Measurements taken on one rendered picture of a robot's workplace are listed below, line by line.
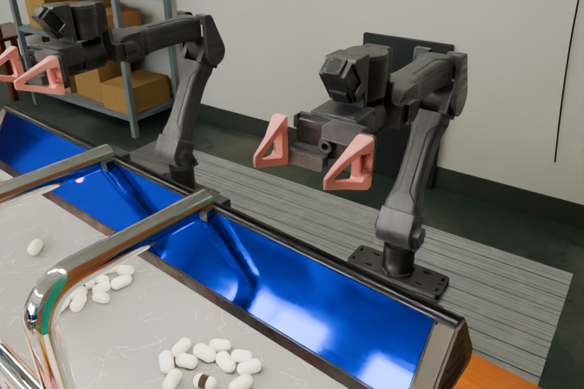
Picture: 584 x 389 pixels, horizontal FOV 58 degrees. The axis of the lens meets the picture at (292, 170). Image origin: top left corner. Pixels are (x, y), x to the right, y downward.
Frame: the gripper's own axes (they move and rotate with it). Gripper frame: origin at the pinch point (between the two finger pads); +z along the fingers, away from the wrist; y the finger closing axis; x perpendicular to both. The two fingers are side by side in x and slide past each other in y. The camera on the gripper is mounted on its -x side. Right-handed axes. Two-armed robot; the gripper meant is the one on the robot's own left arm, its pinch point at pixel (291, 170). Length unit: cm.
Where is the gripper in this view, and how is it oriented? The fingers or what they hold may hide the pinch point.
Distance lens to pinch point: 60.2
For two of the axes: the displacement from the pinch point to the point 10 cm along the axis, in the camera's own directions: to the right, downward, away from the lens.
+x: 0.1, 8.8, 4.7
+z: -5.6, 4.0, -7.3
